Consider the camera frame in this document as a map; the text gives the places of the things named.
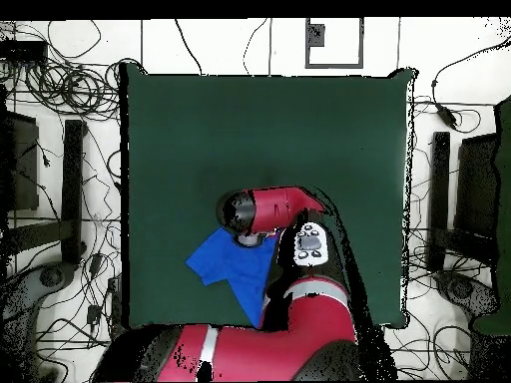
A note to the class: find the blue laundry garment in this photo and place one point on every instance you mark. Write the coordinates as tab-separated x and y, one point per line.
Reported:
239	271

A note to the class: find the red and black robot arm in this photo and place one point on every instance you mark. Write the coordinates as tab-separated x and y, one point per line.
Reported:
271	207

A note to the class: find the flat black box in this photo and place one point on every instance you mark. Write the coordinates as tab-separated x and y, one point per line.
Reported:
22	51

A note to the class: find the dark green table cloth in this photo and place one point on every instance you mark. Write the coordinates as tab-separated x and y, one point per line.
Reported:
179	139

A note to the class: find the black power strip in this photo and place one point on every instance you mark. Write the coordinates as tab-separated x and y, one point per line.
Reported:
115	299

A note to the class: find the small black adapter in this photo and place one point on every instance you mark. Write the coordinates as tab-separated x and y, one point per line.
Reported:
94	314

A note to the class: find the black power adapter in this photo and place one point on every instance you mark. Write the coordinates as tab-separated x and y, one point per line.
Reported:
446	115

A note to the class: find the grey chair base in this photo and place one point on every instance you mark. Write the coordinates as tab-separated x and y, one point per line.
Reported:
52	276
463	289

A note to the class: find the black monitor box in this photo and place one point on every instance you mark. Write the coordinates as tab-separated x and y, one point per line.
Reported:
477	187
24	167

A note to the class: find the green cloth covered table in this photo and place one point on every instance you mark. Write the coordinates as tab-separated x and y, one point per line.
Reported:
504	199

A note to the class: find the grey floor frame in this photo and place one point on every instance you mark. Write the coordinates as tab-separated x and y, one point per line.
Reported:
334	64

